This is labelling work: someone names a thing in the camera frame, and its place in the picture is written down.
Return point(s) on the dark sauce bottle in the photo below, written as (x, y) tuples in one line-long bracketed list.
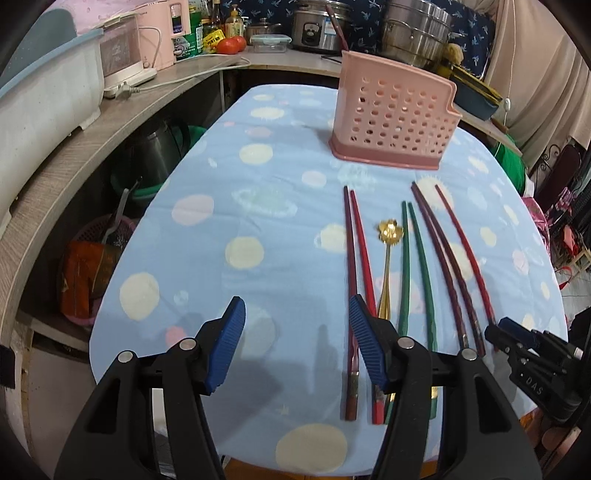
[(216, 16)]

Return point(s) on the red twisted chopstick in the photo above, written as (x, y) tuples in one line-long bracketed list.
[(466, 258), (337, 27)]

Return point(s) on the steel rice cooker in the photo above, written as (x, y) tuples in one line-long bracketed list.
[(318, 27)]

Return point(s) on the pink dotted cloth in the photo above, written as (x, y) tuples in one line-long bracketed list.
[(92, 11)]

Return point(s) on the dark twisted chopstick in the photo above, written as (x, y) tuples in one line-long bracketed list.
[(436, 251), (471, 318)]

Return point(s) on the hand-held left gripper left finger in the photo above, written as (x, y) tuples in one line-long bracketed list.
[(226, 341)]

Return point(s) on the white clear-jug appliance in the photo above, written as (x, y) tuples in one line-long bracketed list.
[(122, 50)]

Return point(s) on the navy printed cloth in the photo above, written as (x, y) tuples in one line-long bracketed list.
[(369, 18)]

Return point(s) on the orange bag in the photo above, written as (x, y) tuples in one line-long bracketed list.
[(85, 281)]

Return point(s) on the gold flower spoon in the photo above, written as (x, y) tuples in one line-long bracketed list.
[(390, 230)]

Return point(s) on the loofah sponge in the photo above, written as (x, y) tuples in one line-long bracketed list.
[(455, 54)]

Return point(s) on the beige curtain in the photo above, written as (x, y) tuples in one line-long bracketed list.
[(540, 69)]

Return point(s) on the pink printed cloth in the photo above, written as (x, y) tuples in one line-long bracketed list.
[(568, 230)]

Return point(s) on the metal tongs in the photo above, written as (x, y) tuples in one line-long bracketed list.
[(117, 212)]

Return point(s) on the small steel lidded pot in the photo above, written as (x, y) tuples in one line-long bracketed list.
[(263, 27)]

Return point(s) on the white plastic tub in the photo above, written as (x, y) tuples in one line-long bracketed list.
[(46, 92)]

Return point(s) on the red tomato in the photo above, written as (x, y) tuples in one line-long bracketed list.
[(226, 45), (241, 42)]

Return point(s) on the white power strip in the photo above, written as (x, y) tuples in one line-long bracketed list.
[(124, 86)]

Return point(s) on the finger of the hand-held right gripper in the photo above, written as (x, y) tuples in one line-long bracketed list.
[(501, 344), (519, 333)]

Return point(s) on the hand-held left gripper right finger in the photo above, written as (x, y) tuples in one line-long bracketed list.
[(369, 341)]

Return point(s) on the yellow oil bottle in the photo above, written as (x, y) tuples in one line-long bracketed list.
[(234, 23)]

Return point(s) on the pink perforated utensil holder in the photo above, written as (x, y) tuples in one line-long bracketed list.
[(392, 115)]

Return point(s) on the dark red chopstick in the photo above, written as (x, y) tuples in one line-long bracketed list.
[(349, 277)]

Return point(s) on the green can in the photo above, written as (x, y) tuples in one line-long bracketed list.
[(188, 39)]

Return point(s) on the pink electric kettle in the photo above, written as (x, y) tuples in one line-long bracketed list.
[(161, 32)]

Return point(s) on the pink plastic basket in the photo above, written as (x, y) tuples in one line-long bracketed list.
[(92, 230)]

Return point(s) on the green plastic bag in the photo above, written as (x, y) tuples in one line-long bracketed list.
[(512, 161)]

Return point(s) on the steel steamer pot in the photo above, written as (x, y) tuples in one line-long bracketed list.
[(415, 32)]

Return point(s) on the blue bowl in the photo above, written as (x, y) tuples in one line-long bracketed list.
[(478, 108)]

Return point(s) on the glass container blue lid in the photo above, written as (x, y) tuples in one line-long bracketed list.
[(270, 44)]

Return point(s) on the black metal chair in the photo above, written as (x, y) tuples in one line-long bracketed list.
[(563, 175)]

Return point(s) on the yellow packet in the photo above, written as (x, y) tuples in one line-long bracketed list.
[(213, 40)]

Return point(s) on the blue dotted tablecloth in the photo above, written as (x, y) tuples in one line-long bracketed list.
[(258, 194)]

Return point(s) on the green chopstick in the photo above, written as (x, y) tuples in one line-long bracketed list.
[(422, 267), (406, 258)]

